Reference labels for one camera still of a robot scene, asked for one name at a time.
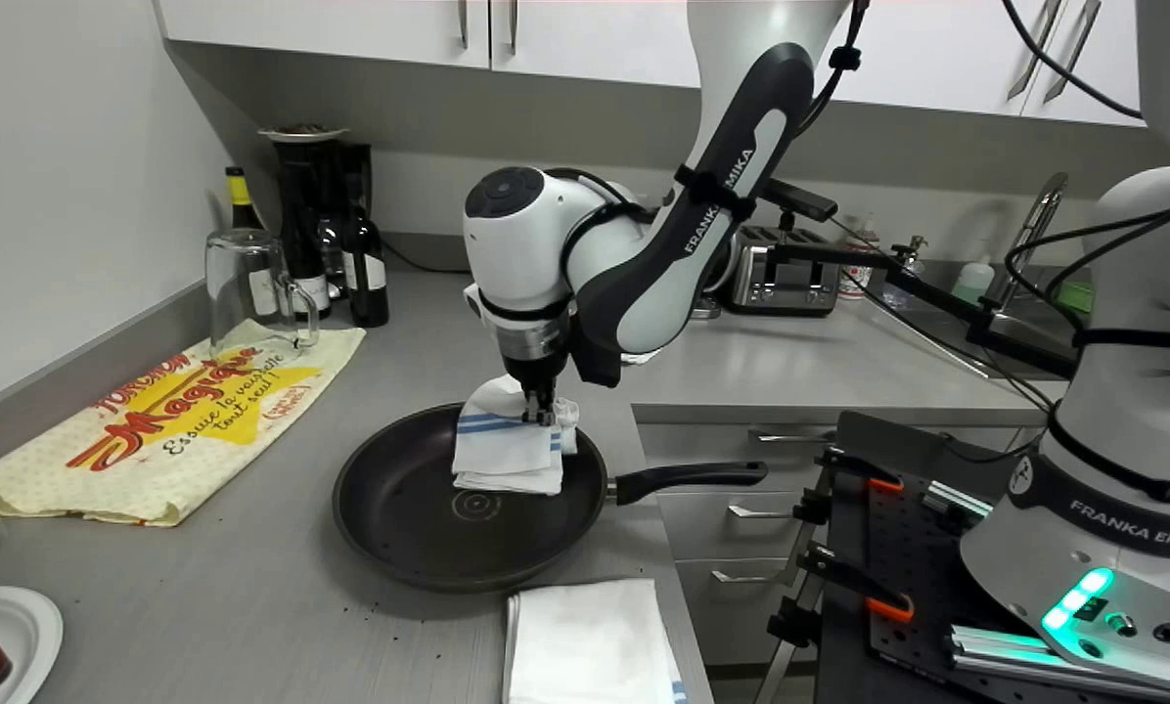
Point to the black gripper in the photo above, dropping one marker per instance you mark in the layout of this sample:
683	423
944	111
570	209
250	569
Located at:
534	350

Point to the white towel with blue stripe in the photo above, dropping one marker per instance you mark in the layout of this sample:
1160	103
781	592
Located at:
500	453

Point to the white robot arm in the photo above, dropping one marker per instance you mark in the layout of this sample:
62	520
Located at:
580	278

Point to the black frying pan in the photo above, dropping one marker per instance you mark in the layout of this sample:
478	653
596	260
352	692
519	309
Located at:
401	509

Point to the folded white towel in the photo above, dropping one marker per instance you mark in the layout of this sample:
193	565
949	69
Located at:
588	642

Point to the yellow printed tea towel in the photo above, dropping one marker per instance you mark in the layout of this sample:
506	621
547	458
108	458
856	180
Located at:
170	441

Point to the dark wine bottle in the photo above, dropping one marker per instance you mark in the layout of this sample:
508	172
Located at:
363	270

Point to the silver toaster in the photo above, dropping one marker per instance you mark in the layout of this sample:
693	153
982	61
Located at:
781	275

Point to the clear glass jug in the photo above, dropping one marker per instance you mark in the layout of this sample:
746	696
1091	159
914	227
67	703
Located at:
228	309

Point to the black coffee machine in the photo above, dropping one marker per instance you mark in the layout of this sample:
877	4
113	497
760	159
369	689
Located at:
309	171

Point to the yellow-capped bottle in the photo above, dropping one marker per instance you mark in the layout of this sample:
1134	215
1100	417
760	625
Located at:
250	243

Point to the black robot mounting stand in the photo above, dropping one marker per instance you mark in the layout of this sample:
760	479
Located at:
877	592

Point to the chrome sink faucet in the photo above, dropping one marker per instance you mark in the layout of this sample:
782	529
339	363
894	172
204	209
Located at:
1031	227

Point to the white plate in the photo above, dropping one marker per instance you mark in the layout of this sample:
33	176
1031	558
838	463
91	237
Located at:
33	640

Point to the black camera tripod mount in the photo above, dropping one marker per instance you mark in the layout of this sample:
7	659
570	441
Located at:
979	321

